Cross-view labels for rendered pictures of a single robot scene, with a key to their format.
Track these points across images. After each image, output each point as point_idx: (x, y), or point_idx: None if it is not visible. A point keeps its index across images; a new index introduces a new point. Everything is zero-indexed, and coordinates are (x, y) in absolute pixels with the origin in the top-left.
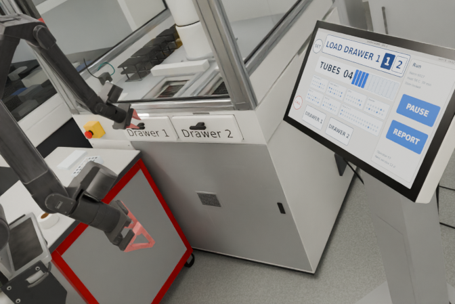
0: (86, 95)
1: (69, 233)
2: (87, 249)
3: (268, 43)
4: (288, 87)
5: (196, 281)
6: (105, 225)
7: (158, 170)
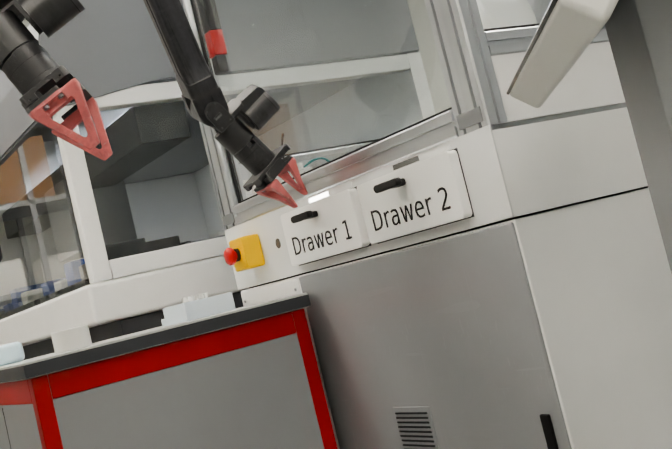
0: (193, 74)
1: (87, 361)
2: (112, 425)
3: None
4: (625, 148)
5: None
6: (26, 76)
7: (335, 356)
